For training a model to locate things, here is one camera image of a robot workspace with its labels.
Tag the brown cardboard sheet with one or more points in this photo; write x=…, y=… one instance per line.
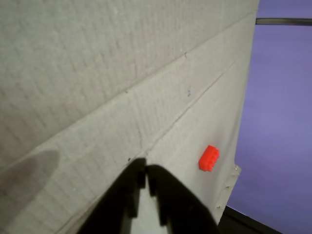
x=97, y=73

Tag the black rod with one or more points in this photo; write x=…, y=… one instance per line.
x=282, y=21

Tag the red lego block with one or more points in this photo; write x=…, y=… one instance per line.
x=208, y=159

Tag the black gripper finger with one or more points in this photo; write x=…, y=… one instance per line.
x=117, y=200
x=180, y=209

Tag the black flat panel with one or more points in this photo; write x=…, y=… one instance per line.
x=243, y=221

